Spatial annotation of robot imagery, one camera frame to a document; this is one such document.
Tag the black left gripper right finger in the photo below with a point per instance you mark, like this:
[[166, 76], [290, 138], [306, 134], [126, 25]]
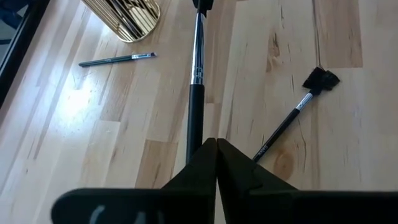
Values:
[[264, 205]]

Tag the black aluminium table frame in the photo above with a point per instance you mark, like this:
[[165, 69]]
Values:
[[15, 46]]

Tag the long silver ferrule makeup brush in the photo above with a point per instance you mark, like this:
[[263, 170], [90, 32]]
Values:
[[196, 115]]

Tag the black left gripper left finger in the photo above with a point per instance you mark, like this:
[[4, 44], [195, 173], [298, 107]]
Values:
[[174, 205]]

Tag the black fan makeup brush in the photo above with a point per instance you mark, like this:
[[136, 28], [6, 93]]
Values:
[[280, 129]]

